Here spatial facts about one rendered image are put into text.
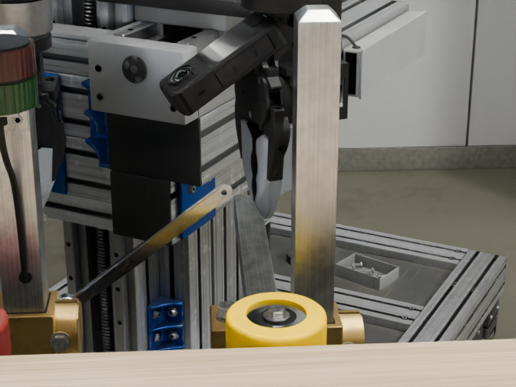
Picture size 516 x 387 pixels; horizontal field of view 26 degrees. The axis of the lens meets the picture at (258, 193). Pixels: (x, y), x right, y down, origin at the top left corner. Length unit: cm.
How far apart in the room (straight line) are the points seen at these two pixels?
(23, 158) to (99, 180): 66
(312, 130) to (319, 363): 20
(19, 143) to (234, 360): 25
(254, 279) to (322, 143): 21
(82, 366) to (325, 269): 24
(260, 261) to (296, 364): 31
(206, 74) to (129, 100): 41
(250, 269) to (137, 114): 33
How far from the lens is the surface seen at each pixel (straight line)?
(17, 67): 85
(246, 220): 122
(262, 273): 110
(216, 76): 96
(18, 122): 91
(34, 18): 123
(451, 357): 85
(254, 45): 97
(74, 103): 157
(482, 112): 377
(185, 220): 103
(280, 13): 96
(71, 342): 99
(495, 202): 356
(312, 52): 90
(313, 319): 88
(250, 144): 103
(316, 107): 91
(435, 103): 373
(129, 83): 135
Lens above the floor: 132
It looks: 22 degrees down
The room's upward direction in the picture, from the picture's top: straight up
